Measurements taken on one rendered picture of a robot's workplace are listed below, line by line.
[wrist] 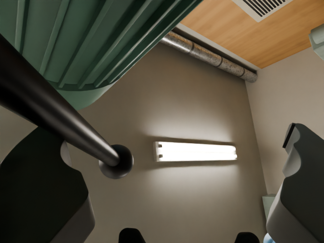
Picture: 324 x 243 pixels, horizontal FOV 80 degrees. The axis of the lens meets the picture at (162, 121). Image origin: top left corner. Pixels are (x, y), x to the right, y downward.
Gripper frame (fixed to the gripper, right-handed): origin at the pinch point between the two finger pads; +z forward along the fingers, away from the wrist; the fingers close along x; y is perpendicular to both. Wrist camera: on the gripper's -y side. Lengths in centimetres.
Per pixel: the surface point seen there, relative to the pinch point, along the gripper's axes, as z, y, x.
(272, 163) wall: 207, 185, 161
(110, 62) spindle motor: 4.8, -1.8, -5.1
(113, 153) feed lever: 0.8, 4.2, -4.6
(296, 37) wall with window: 252, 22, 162
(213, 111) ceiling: 216, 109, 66
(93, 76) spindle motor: 5.7, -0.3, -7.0
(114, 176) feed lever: 2.4, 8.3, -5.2
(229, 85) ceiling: 274, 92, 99
